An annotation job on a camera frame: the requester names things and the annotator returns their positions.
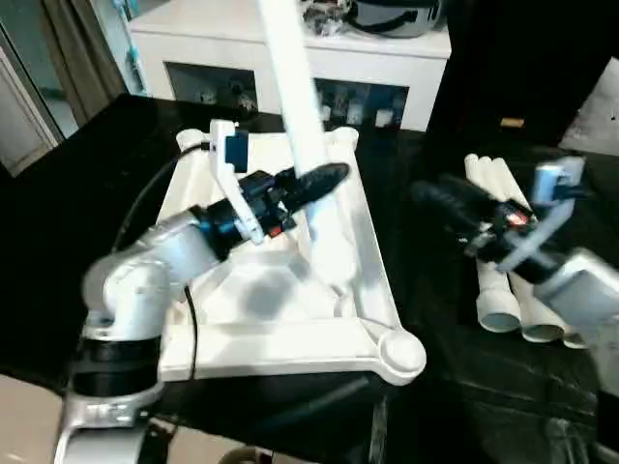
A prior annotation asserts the white cabinet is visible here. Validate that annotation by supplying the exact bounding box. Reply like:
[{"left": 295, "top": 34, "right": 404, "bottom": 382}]
[{"left": 130, "top": 18, "right": 452, "bottom": 131}]

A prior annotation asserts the white plastic table top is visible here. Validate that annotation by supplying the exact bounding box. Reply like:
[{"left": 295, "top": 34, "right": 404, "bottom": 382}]
[{"left": 157, "top": 126, "right": 427, "bottom": 388}]

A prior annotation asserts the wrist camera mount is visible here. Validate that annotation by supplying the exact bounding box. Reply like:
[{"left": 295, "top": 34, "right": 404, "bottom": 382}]
[
  {"left": 496, "top": 155, "right": 590, "bottom": 273},
  {"left": 209, "top": 119, "right": 268, "bottom": 245}
]

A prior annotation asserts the black bundle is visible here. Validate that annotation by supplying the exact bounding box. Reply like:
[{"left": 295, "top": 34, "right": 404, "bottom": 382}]
[{"left": 303, "top": 0, "right": 357, "bottom": 38}]

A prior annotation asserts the dark helmet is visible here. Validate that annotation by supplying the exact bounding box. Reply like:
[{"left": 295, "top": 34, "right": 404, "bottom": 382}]
[{"left": 352, "top": 0, "right": 446, "bottom": 40}]

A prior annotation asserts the white plastic table leg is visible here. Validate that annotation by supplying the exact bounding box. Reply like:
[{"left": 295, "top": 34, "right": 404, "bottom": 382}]
[
  {"left": 477, "top": 155, "right": 568, "bottom": 345},
  {"left": 490, "top": 157, "right": 591, "bottom": 350},
  {"left": 463, "top": 153, "right": 522, "bottom": 334},
  {"left": 254, "top": 0, "right": 362, "bottom": 291}
]

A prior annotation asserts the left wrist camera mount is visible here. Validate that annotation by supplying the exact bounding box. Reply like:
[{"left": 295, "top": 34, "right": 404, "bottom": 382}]
[{"left": 209, "top": 119, "right": 268, "bottom": 245}]

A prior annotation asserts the black cabinet gold label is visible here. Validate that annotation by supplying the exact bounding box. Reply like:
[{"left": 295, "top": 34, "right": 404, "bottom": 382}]
[{"left": 425, "top": 0, "right": 619, "bottom": 146}]

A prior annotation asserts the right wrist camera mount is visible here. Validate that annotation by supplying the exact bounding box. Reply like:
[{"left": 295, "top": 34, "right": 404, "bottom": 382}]
[{"left": 496, "top": 155, "right": 590, "bottom": 273}]

